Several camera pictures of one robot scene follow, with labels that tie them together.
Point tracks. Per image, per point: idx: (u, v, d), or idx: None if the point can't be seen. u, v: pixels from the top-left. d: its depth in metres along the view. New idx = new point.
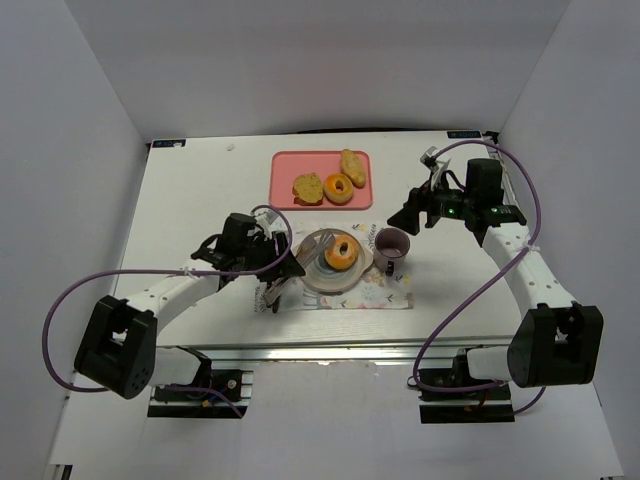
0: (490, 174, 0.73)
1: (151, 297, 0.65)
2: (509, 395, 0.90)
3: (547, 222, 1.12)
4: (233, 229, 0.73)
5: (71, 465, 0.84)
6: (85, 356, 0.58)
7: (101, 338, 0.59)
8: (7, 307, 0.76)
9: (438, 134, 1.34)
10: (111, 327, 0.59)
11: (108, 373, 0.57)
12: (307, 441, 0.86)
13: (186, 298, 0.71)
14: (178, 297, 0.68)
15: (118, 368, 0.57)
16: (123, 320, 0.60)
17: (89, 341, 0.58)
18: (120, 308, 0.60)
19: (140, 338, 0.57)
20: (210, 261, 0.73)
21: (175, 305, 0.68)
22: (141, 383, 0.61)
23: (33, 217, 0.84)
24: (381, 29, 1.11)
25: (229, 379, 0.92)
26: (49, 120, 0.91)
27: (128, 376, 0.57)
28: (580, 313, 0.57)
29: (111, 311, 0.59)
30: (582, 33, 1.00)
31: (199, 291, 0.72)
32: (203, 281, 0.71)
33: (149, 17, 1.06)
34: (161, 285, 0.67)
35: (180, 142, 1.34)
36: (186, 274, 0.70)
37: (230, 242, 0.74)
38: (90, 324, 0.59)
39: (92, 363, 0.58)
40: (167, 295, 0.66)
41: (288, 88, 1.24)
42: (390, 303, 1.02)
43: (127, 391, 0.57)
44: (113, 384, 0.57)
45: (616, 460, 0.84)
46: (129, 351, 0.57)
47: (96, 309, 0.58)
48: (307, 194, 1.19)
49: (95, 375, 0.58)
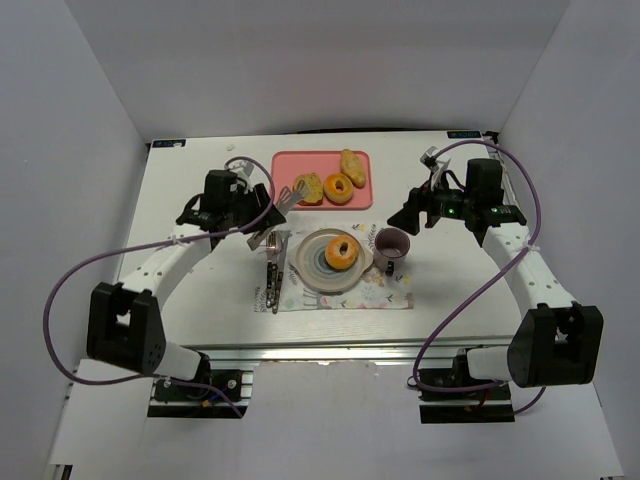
0: (490, 174, 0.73)
1: (145, 275, 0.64)
2: (508, 395, 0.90)
3: (547, 221, 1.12)
4: (216, 187, 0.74)
5: (71, 465, 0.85)
6: (96, 344, 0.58)
7: (106, 323, 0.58)
8: (7, 307, 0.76)
9: (438, 134, 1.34)
10: (114, 311, 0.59)
11: (122, 355, 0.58)
12: (307, 440, 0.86)
13: (182, 266, 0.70)
14: (173, 267, 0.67)
15: (131, 348, 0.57)
16: (124, 302, 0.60)
17: (95, 328, 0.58)
18: (117, 292, 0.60)
19: (145, 316, 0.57)
20: (198, 224, 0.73)
21: (171, 276, 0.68)
22: (157, 357, 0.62)
23: (34, 217, 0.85)
24: (381, 29, 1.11)
25: (229, 379, 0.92)
26: (48, 120, 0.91)
27: (142, 354, 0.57)
28: (580, 313, 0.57)
29: (110, 295, 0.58)
30: (582, 34, 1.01)
31: (193, 256, 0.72)
32: (194, 247, 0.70)
33: (149, 17, 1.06)
34: (152, 260, 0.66)
35: (180, 142, 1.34)
36: (178, 244, 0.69)
37: (215, 200, 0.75)
38: (92, 313, 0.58)
39: (105, 349, 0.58)
40: (162, 270, 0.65)
41: (288, 88, 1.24)
42: (390, 303, 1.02)
43: (144, 368, 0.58)
44: (130, 364, 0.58)
45: (616, 460, 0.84)
46: (137, 330, 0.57)
47: (94, 296, 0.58)
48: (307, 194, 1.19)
49: (111, 359, 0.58)
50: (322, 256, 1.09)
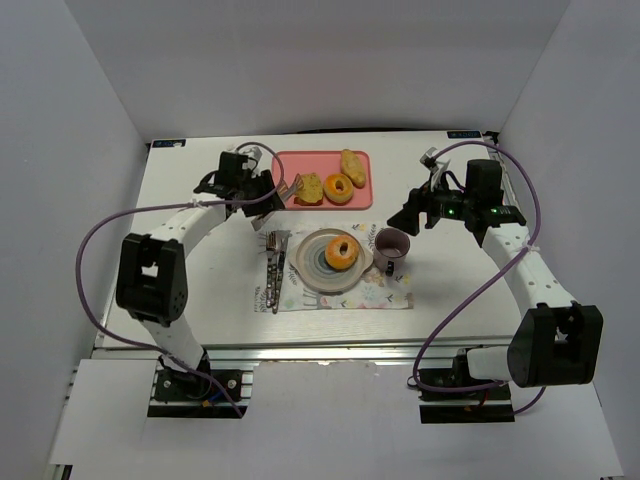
0: (490, 175, 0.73)
1: (171, 229, 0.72)
2: (509, 395, 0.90)
3: (546, 221, 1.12)
4: (229, 162, 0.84)
5: (71, 466, 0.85)
6: (124, 291, 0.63)
7: (134, 272, 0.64)
8: (6, 307, 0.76)
9: (438, 134, 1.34)
10: (141, 261, 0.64)
11: (149, 300, 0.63)
12: (307, 440, 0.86)
13: (201, 227, 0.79)
14: (195, 224, 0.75)
15: (157, 293, 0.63)
16: (151, 253, 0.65)
17: (124, 276, 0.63)
18: (146, 242, 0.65)
19: (172, 262, 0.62)
20: (213, 193, 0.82)
21: (194, 232, 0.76)
22: (180, 305, 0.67)
23: (34, 217, 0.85)
24: (381, 29, 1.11)
25: (229, 379, 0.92)
26: (48, 120, 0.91)
27: (168, 299, 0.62)
28: (580, 313, 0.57)
29: (139, 245, 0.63)
30: (582, 33, 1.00)
31: (210, 220, 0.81)
32: (212, 211, 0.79)
33: (149, 17, 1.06)
34: (176, 218, 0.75)
35: (180, 142, 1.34)
36: (197, 206, 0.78)
37: (228, 175, 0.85)
38: (122, 261, 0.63)
39: (132, 295, 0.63)
40: (185, 226, 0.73)
41: (288, 88, 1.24)
42: (390, 303, 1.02)
43: (170, 312, 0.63)
44: (156, 309, 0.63)
45: (616, 460, 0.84)
46: (165, 274, 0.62)
47: (125, 246, 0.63)
48: (307, 194, 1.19)
49: (139, 305, 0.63)
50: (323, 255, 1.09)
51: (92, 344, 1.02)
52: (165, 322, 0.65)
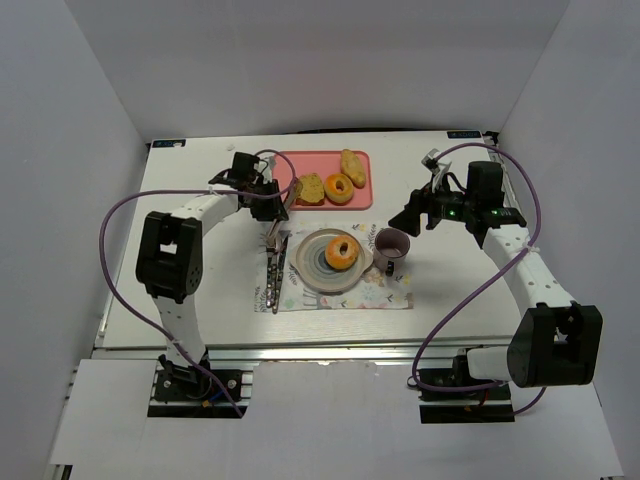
0: (491, 177, 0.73)
1: (189, 211, 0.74)
2: (509, 395, 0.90)
3: (547, 221, 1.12)
4: (244, 159, 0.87)
5: (71, 466, 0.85)
6: (144, 265, 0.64)
7: (154, 247, 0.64)
8: (7, 307, 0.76)
9: (438, 134, 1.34)
10: (161, 237, 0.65)
11: (167, 274, 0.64)
12: (307, 440, 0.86)
13: (215, 215, 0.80)
14: (211, 209, 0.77)
15: (175, 268, 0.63)
16: (171, 231, 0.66)
17: (145, 251, 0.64)
18: (166, 221, 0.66)
19: (192, 239, 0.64)
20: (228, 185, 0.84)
21: (209, 217, 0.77)
22: (195, 281, 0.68)
23: (34, 217, 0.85)
24: (380, 29, 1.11)
25: (229, 379, 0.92)
26: (47, 119, 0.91)
27: (185, 275, 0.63)
28: (580, 313, 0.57)
29: (160, 222, 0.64)
30: (582, 34, 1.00)
31: (223, 209, 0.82)
32: (226, 200, 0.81)
33: (149, 17, 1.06)
34: (195, 202, 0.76)
35: (180, 142, 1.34)
36: (213, 193, 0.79)
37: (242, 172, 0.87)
38: (143, 237, 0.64)
39: (152, 270, 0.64)
40: (202, 208, 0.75)
41: (288, 88, 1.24)
42: (390, 303, 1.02)
43: (186, 287, 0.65)
44: (173, 284, 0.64)
45: (616, 461, 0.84)
46: (185, 251, 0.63)
47: (147, 221, 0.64)
48: (307, 194, 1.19)
49: (156, 279, 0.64)
50: (324, 254, 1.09)
51: (92, 345, 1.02)
52: (181, 297, 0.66)
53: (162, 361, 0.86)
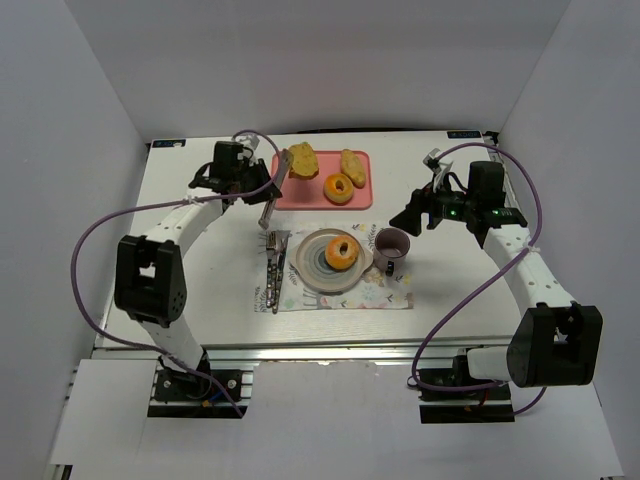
0: (492, 177, 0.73)
1: (166, 229, 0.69)
2: (508, 395, 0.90)
3: (547, 221, 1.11)
4: (225, 154, 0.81)
5: (71, 466, 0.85)
6: (123, 293, 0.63)
7: (132, 274, 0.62)
8: (7, 307, 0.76)
9: (438, 134, 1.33)
10: (138, 262, 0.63)
11: (149, 302, 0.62)
12: (306, 439, 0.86)
13: (197, 225, 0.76)
14: (190, 224, 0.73)
15: (156, 296, 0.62)
16: (148, 254, 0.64)
17: (122, 278, 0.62)
18: (141, 244, 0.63)
19: (169, 264, 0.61)
20: (210, 187, 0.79)
21: (190, 232, 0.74)
22: (180, 304, 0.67)
23: (34, 217, 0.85)
24: (380, 28, 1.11)
25: (229, 379, 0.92)
26: (47, 119, 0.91)
27: (167, 301, 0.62)
28: (580, 313, 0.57)
29: (135, 247, 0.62)
30: (582, 33, 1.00)
31: (206, 216, 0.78)
32: (207, 208, 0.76)
33: (149, 17, 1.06)
34: (172, 217, 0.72)
35: (180, 142, 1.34)
36: (193, 203, 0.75)
37: (225, 167, 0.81)
38: (119, 264, 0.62)
39: (132, 299, 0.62)
40: (181, 225, 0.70)
41: (288, 87, 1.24)
42: (390, 303, 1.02)
43: (169, 313, 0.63)
44: (156, 311, 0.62)
45: (617, 461, 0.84)
46: (164, 277, 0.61)
47: (121, 248, 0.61)
48: (300, 166, 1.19)
49: (138, 306, 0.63)
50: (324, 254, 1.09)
51: (92, 345, 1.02)
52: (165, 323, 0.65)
53: (163, 364, 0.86)
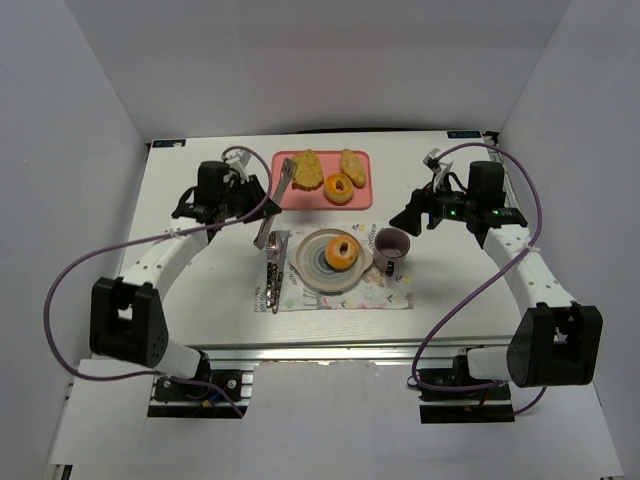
0: (492, 177, 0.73)
1: (144, 269, 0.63)
2: (508, 395, 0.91)
3: (547, 221, 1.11)
4: (210, 178, 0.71)
5: (71, 465, 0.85)
6: (99, 339, 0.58)
7: (107, 319, 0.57)
8: (7, 307, 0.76)
9: (438, 134, 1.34)
10: (114, 305, 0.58)
11: (128, 350, 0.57)
12: (306, 439, 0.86)
13: (179, 260, 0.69)
14: (172, 259, 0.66)
15: (135, 343, 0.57)
16: (125, 296, 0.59)
17: (97, 324, 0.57)
18: (118, 286, 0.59)
19: (148, 311, 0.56)
20: (194, 217, 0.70)
21: (171, 269, 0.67)
22: (159, 349, 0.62)
23: (34, 217, 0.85)
24: (380, 29, 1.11)
25: (229, 379, 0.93)
26: (48, 120, 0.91)
27: (147, 348, 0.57)
28: (580, 312, 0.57)
29: (111, 290, 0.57)
30: (582, 34, 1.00)
31: (191, 248, 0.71)
32: (192, 239, 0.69)
33: (149, 17, 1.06)
34: (150, 254, 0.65)
35: (180, 142, 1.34)
36: (174, 236, 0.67)
37: (210, 191, 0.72)
38: (92, 308, 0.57)
39: (108, 346, 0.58)
40: (161, 262, 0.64)
41: (288, 87, 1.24)
42: (390, 303, 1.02)
43: (149, 360, 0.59)
44: (135, 359, 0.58)
45: (617, 461, 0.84)
46: (142, 324, 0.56)
47: (94, 292, 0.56)
48: (303, 177, 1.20)
49: (115, 354, 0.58)
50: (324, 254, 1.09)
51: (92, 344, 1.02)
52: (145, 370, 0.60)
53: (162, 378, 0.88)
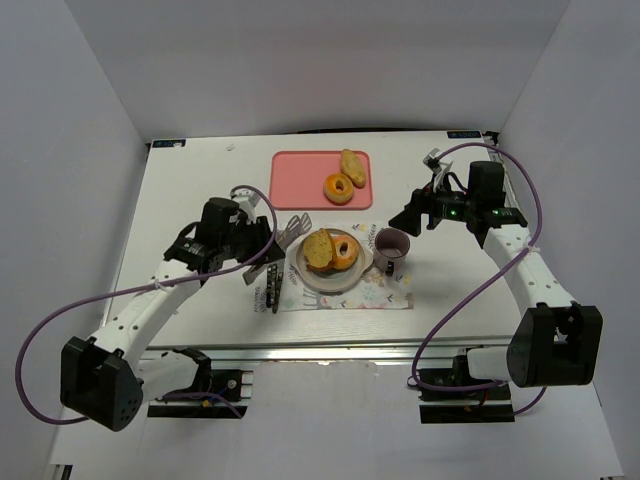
0: (492, 177, 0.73)
1: (120, 330, 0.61)
2: (509, 395, 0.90)
3: (547, 222, 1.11)
4: (214, 216, 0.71)
5: (71, 465, 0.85)
6: (68, 398, 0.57)
7: (78, 377, 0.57)
8: (8, 306, 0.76)
9: (438, 134, 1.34)
10: (85, 366, 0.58)
11: (94, 412, 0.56)
12: (306, 440, 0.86)
13: (163, 314, 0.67)
14: (151, 318, 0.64)
15: (100, 406, 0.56)
16: (97, 357, 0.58)
17: (68, 382, 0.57)
18: (90, 347, 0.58)
19: (114, 379, 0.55)
20: (188, 259, 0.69)
21: (151, 327, 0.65)
22: (132, 408, 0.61)
23: (34, 217, 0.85)
24: (380, 29, 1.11)
25: (229, 379, 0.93)
26: (48, 119, 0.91)
27: (113, 413, 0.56)
28: (580, 313, 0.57)
29: (81, 352, 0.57)
30: (581, 34, 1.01)
31: (177, 298, 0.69)
32: (177, 290, 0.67)
33: (150, 17, 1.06)
34: (129, 311, 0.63)
35: (180, 142, 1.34)
36: (158, 288, 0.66)
37: (211, 230, 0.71)
38: (64, 366, 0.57)
39: (75, 403, 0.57)
40: (138, 323, 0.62)
41: (288, 88, 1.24)
42: (390, 303, 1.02)
43: (116, 423, 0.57)
44: (102, 420, 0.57)
45: (617, 461, 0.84)
46: (108, 392, 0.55)
47: (65, 353, 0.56)
48: (314, 257, 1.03)
49: (84, 412, 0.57)
50: (302, 261, 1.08)
51: None
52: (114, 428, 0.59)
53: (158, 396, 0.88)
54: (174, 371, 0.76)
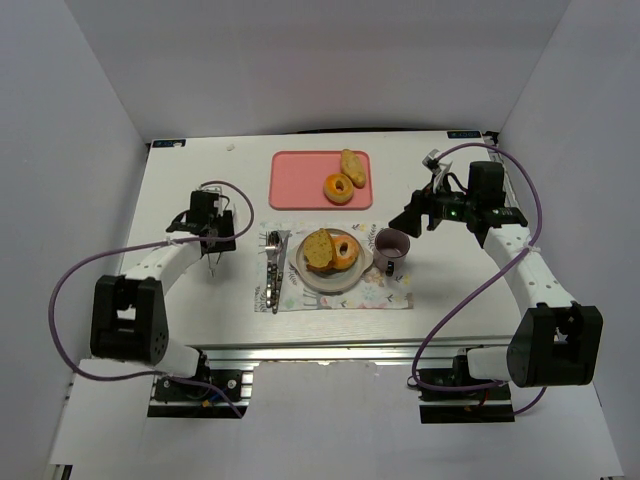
0: (492, 177, 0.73)
1: (146, 267, 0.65)
2: (509, 395, 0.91)
3: (547, 222, 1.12)
4: (204, 198, 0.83)
5: (71, 465, 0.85)
6: (101, 338, 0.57)
7: (110, 315, 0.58)
8: (6, 307, 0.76)
9: (438, 134, 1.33)
10: (116, 303, 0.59)
11: (129, 345, 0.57)
12: (306, 440, 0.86)
13: (177, 266, 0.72)
14: (171, 262, 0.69)
15: (136, 337, 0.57)
16: (128, 291, 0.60)
17: (100, 321, 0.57)
18: (121, 283, 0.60)
19: (152, 300, 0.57)
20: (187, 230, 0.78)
21: (169, 273, 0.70)
22: (160, 348, 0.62)
23: (34, 217, 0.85)
24: (380, 28, 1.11)
25: (229, 379, 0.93)
26: (49, 120, 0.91)
27: (149, 342, 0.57)
28: (580, 313, 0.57)
29: (114, 285, 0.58)
30: (582, 34, 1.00)
31: (186, 258, 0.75)
32: (187, 247, 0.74)
33: (150, 17, 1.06)
34: (151, 257, 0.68)
35: (180, 142, 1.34)
36: (171, 243, 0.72)
37: (201, 212, 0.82)
38: (96, 305, 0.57)
39: (109, 344, 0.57)
40: (162, 263, 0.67)
41: (289, 88, 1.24)
42: (390, 303, 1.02)
43: (151, 356, 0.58)
44: (136, 355, 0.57)
45: (617, 461, 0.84)
46: (145, 316, 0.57)
47: (98, 288, 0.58)
48: (314, 257, 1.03)
49: (116, 352, 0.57)
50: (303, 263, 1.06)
51: None
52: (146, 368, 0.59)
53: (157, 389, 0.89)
54: (175, 366, 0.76)
